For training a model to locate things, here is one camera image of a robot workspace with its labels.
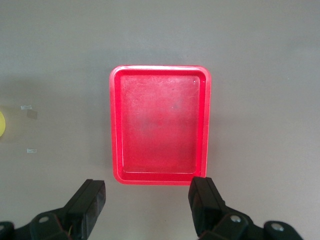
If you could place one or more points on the yellow clear packing tape roll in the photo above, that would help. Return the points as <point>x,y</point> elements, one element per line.
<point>2,123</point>

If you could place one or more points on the red plastic tray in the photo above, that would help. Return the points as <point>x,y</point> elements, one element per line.
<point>160,125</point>

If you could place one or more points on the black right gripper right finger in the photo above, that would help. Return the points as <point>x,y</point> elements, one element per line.
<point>205,205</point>

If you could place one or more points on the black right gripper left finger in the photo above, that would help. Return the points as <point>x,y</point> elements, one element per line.
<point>85,210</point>

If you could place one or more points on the clear tape strip marker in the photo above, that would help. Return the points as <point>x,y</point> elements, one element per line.
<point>32,150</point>
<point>26,107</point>

